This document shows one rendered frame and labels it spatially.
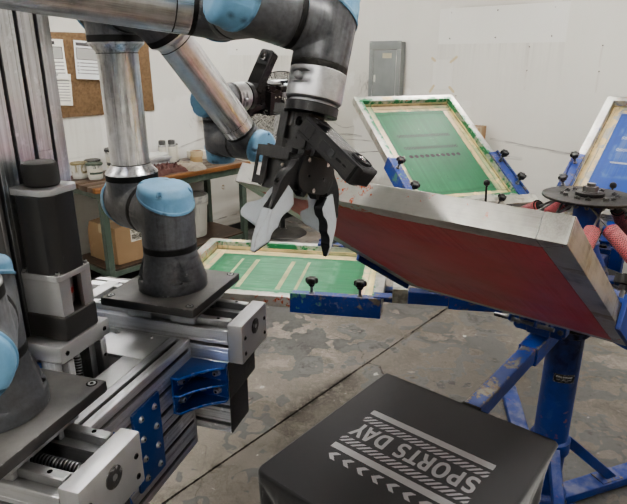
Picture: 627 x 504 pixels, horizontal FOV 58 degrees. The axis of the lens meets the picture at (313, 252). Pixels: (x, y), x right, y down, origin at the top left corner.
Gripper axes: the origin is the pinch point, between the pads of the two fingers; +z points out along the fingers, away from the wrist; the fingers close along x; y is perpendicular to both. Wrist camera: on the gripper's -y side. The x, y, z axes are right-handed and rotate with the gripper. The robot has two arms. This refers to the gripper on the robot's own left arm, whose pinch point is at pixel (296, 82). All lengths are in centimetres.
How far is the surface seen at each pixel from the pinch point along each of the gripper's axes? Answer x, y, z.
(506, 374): 74, 67, 11
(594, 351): 68, 167, 224
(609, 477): 104, 152, 99
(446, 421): 73, 62, -23
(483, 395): 74, 66, -3
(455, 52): -151, 22, 404
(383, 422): 62, 63, -33
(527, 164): -57, 109, 401
